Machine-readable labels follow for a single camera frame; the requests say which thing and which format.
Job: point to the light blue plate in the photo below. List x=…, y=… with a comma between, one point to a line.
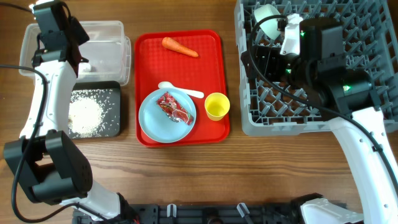
x=157, y=125

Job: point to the red serving tray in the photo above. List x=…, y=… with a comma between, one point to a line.
x=153, y=64

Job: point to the white rice leftovers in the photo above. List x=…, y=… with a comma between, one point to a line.
x=87, y=113

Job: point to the black plastic tray bin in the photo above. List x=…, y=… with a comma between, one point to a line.
x=113, y=117

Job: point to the clear plastic storage bin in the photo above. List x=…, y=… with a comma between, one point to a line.
x=108, y=50

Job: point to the orange carrot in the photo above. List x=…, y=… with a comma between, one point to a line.
x=175, y=46

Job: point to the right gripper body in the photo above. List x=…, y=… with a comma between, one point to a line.
x=253, y=61

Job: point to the yellow plastic cup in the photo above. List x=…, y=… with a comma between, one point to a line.
x=217, y=106

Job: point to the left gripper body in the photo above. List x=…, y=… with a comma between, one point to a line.
x=77, y=33

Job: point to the red snack wrapper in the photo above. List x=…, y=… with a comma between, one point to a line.
x=174, y=110

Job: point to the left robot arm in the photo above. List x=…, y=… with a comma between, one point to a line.
x=46, y=164

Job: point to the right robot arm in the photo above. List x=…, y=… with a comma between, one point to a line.
x=347, y=101

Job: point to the white plastic spoon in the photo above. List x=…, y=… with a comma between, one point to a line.
x=194, y=93

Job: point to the white tissue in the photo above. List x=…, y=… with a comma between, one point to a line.
x=84, y=67

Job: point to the grey dishwasher rack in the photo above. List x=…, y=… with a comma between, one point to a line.
x=370, y=43

